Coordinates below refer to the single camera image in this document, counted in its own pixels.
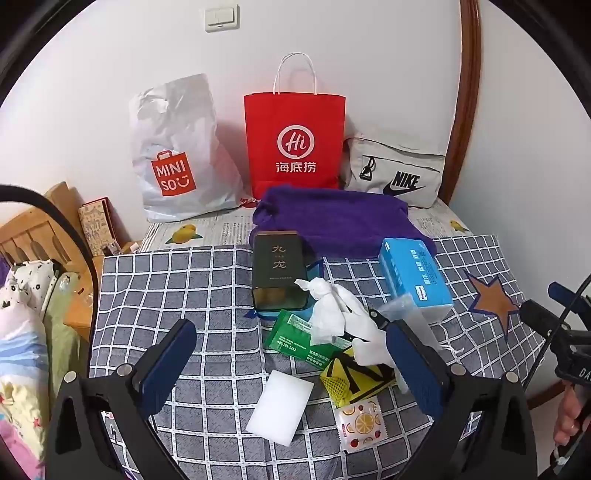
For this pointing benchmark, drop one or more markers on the dark tea tin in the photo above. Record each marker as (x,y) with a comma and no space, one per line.
(277,267)

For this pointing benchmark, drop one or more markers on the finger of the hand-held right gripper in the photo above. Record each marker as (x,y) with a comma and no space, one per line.
(559,293)
(538,316)

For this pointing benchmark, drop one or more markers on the newspaper print bedsheet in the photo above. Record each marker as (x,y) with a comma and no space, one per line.
(207,228)

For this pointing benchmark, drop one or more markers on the patterned cardboard box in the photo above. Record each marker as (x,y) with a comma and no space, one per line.
(94,226)

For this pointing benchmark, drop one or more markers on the grey plaid blanket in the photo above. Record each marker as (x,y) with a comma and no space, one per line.
(194,286)

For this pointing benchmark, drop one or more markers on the green wet wipe pack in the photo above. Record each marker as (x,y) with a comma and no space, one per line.
(291,337)

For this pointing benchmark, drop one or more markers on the wooden headboard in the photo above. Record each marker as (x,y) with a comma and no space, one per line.
(27,235)

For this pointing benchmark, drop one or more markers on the grey fabric pouch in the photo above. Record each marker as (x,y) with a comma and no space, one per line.
(397,161)

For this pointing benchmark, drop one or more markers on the brown curved wooden frame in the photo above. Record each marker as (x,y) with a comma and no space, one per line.
(468,92)

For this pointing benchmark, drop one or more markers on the white tissue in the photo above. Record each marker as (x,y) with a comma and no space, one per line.
(328,314)

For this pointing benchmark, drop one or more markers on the purple towel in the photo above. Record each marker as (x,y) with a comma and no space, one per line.
(341,217)

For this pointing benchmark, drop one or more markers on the white floral pillow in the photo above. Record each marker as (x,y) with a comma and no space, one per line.
(27,286)

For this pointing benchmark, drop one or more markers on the blue tissue pack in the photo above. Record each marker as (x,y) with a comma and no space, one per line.
(411,272)

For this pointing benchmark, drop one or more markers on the wooden nightstand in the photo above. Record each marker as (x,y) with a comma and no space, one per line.
(81,318)

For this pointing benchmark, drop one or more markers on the white plastic shopping bag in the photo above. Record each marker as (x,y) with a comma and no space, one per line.
(184,129)

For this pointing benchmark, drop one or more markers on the red paper bag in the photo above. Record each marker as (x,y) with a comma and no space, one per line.
(295,115)

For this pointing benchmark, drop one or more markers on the person's right hand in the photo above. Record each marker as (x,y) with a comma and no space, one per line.
(575,415)

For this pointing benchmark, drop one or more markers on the white sponge block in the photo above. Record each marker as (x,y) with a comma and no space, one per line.
(279,406)

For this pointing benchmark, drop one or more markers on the white wall switch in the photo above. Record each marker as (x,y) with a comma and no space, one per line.
(222,17)

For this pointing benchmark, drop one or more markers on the light green cloth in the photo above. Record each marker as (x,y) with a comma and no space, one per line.
(64,332)

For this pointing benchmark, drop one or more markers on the white foam wrap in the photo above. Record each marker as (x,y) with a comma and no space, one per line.
(371,348)

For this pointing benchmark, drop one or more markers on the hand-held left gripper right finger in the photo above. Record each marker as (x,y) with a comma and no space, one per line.
(415,364)

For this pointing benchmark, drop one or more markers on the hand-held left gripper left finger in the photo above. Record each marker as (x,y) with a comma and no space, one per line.
(166,364)

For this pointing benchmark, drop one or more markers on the fruit print packet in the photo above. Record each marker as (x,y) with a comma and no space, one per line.
(360,424)

